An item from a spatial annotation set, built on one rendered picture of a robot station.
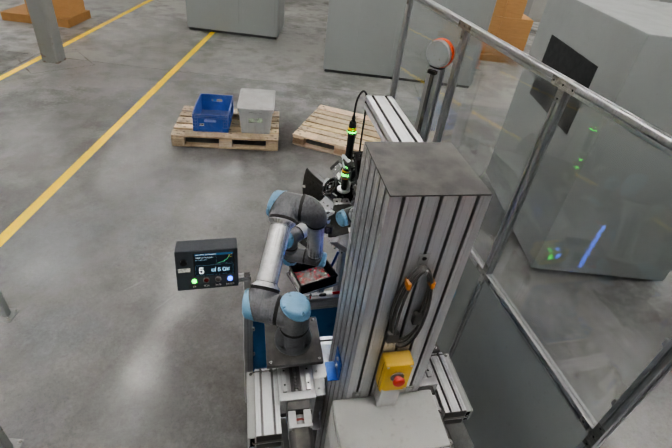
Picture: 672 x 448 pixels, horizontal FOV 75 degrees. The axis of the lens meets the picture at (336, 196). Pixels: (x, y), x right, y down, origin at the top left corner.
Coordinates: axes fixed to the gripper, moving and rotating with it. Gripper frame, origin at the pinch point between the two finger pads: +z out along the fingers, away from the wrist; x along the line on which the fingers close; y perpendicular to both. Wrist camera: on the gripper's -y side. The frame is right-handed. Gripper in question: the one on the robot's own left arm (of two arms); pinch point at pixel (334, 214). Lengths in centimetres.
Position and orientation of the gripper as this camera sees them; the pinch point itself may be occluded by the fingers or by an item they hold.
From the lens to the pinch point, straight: 227.9
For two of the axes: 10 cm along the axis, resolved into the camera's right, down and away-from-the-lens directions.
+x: -0.3, 8.6, 5.1
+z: 6.4, -3.7, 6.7
